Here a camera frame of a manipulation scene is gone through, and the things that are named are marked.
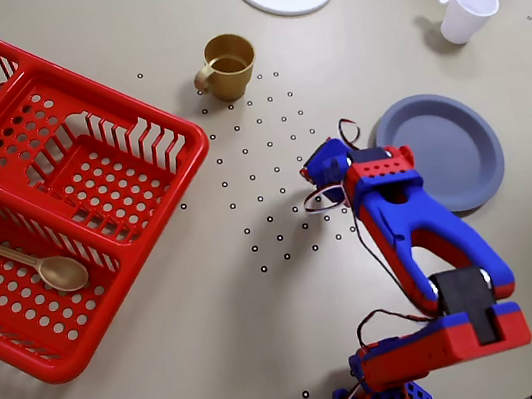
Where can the red plastic dish basket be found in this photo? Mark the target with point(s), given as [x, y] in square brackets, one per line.
[86, 152]

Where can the grey round plate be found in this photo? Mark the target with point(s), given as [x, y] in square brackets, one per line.
[455, 149]

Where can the gold plastic spoon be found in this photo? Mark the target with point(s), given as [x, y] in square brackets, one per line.
[62, 274]

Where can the gold plastic cup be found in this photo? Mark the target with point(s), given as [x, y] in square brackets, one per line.
[231, 78]

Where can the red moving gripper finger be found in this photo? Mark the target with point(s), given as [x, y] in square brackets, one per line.
[304, 173]

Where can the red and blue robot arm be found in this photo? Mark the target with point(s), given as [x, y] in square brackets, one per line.
[401, 218]

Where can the white plastic cup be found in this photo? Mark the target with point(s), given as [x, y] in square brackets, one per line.
[465, 16]

